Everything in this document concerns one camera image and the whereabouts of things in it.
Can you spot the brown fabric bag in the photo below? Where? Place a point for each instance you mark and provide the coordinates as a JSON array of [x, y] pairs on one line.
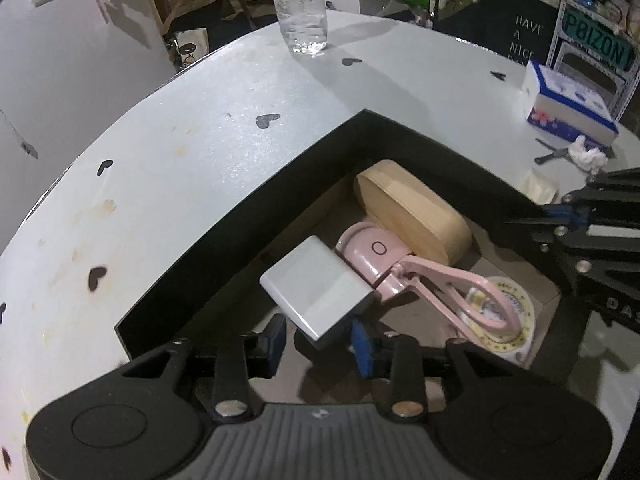
[[220, 0]]

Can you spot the oval wooden case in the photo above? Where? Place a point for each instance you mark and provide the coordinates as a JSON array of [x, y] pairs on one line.
[[415, 210]]

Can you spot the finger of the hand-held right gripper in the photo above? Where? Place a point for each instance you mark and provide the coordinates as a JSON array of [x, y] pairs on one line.
[[607, 185], [560, 232]]

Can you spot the clear plastic water bottle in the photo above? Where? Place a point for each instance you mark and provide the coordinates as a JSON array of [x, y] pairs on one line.
[[302, 5]]

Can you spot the black lettered mat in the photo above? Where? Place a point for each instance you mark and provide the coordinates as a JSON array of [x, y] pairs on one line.
[[495, 25]]

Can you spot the small cream packet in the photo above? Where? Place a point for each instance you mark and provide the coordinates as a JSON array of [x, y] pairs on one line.
[[539, 187]]

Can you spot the crumpled white tissue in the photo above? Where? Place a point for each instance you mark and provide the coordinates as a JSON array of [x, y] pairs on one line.
[[589, 154]]

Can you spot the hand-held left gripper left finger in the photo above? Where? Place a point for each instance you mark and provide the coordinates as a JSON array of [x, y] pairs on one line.
[[274, 346]]

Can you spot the black box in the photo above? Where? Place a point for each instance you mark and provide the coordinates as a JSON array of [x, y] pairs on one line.
[[310, 170]]

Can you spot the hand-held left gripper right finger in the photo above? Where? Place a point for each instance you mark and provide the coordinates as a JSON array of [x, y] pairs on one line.
[[361, 349]]

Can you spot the blue and white tissue box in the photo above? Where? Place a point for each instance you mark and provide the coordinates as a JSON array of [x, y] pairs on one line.
[[570, 102]]

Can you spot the green licence plate sign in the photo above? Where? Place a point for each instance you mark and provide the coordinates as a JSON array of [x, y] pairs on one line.
[[595, 42]]

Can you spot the white bag with face print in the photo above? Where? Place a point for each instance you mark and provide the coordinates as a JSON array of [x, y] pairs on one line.
[[192, 47]]

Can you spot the white power adapter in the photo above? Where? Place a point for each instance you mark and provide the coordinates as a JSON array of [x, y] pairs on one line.
[[315, 285]]

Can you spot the small utility knife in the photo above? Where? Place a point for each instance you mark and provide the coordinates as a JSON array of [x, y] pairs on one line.
[[550, 152]]

